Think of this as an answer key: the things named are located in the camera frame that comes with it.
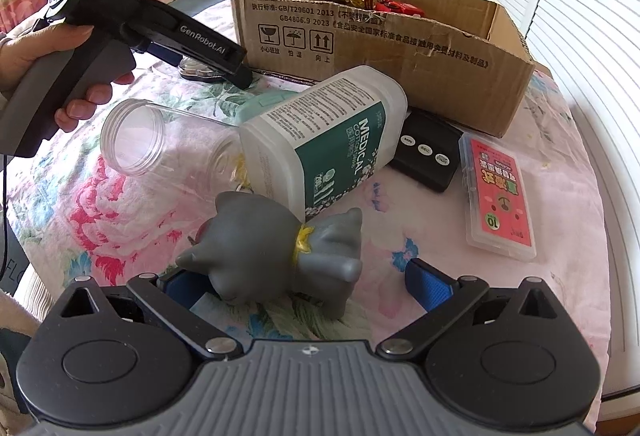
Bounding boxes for person's left hand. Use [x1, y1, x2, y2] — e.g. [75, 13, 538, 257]
[0, 23, 136, 133]

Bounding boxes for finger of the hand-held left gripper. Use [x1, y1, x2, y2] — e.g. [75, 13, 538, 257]
[144, 40, 254, 90]
[131, 0, 247, 68]

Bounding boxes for clear plastic jar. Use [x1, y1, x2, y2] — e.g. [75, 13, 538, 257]
[100, 98, 251, 197]

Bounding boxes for white louvered closet door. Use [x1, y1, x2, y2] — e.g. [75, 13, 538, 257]
[471, 0, 640, 399]

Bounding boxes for brown cardboard box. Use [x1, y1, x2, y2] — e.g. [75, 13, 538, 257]
[231, 0, 537, 139]

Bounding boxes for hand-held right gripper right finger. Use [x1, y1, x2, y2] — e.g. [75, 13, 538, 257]
[376, 259, 561, 362]

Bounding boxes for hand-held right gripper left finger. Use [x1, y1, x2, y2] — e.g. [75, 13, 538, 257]
[47, 267, 246, 363]

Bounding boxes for pink plastic card case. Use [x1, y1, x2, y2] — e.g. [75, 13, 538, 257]
[459, 132, 538, 262]

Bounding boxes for white canister with green label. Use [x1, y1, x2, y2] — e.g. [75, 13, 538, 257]
[239, 64, 408, 223]

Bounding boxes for grey elephant toy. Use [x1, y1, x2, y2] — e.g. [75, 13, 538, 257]
[175, 191, 364, 321]

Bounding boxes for red toy car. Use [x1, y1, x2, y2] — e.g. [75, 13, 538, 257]
[375, 0, 427, 17]

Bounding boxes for black digital timer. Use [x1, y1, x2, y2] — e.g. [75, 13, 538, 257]
[387, 108, 465, 193]

